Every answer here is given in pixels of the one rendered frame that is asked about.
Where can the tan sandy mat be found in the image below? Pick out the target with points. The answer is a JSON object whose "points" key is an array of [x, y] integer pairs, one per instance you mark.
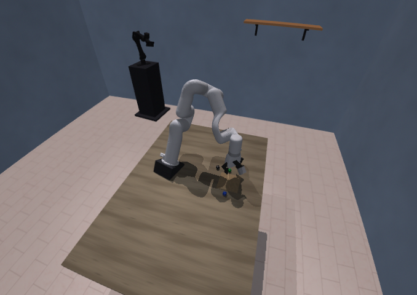
{"points": [[229, 182]]}

